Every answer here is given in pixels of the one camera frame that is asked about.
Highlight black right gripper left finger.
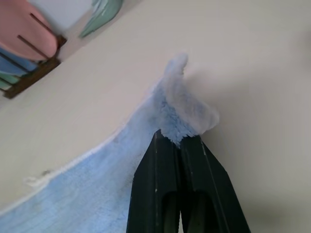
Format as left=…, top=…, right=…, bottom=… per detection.
left=126, top=129, right=182, bottom=233

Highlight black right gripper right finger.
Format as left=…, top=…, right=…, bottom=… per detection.
left=179, top=133, right=248, bottom=233

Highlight light blue fluffy towel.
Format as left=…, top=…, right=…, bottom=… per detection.
left=0, top=51, right=221, bottom=233

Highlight dark wooden rack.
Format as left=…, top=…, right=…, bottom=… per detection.
left=0, top=34, right=68, bottom=100

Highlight pale green plate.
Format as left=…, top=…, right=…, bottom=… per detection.
left=78, top=0, right=124, bottom=38

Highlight green cutting board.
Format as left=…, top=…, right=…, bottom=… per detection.
left=0, top=75, right=19, bottom=91

